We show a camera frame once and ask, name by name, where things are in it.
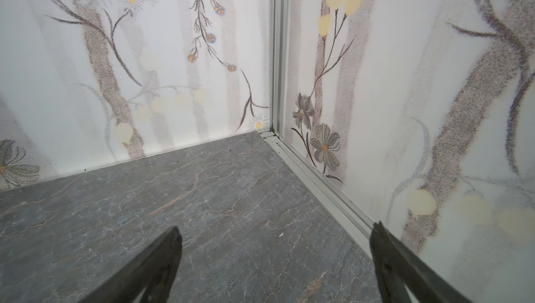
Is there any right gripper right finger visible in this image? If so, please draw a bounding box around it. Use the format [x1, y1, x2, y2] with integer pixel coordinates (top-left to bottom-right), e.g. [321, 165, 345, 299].
[369, 222, 469, 302]

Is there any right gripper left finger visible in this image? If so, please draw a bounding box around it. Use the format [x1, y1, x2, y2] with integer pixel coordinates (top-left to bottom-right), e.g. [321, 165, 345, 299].
[81, 226, 183, 302]

